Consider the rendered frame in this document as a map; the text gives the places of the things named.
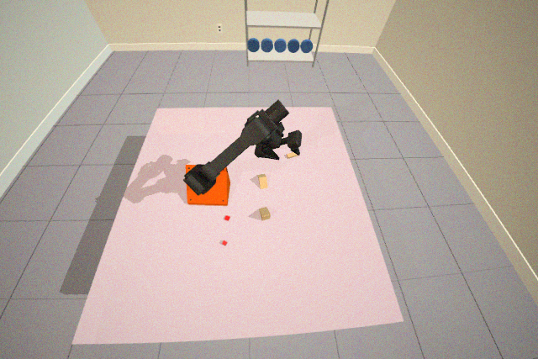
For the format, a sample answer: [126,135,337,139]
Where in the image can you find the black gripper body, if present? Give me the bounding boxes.
[254,130,302,158]

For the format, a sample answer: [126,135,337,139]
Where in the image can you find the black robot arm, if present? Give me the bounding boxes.
[183,99,290,196]

